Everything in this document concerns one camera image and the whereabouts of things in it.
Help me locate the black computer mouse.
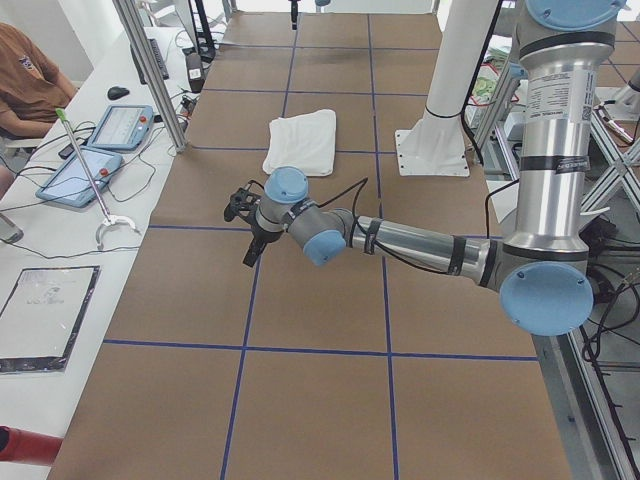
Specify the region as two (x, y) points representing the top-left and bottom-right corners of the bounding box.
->
(107, 86), (130, 101)

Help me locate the blue teach pendant near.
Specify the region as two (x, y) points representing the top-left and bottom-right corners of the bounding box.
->
(36, 146), (123, 208)

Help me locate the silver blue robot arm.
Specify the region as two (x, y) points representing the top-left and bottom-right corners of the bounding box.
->
(224, 1), (623, 336)

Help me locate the clear plastic bag black edge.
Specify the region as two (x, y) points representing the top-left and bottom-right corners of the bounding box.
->
(1, 265), (100, 375)

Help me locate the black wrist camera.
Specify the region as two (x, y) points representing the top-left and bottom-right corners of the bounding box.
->
(223, 185), (261, 224)

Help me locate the blue teach pendant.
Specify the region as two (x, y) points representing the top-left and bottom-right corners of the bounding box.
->
(87, 105), (154, 152)
(36, 146), (123, 208)

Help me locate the blue teach pendant far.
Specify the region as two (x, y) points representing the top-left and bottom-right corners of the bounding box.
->
(87, 105), (154, 152)

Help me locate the red cylinder object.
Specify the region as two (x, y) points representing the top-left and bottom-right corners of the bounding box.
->
(1, 426), (63, 466)

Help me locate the aluminium frame post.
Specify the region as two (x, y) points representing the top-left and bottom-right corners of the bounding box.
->
(112, 0), (187, 153)

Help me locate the white long-sleeve printed shirt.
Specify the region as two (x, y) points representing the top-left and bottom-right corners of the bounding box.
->
(262, 109), (337, 177)

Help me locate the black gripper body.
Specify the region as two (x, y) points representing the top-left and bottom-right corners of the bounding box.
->
(250, 223), (280, 250)

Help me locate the person in brown shirt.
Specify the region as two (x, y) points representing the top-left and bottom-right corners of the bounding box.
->
(1, 23), (77, 139)

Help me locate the reacher grabber stick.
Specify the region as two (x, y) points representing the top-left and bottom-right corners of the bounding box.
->
(55, 108), (141, 251)

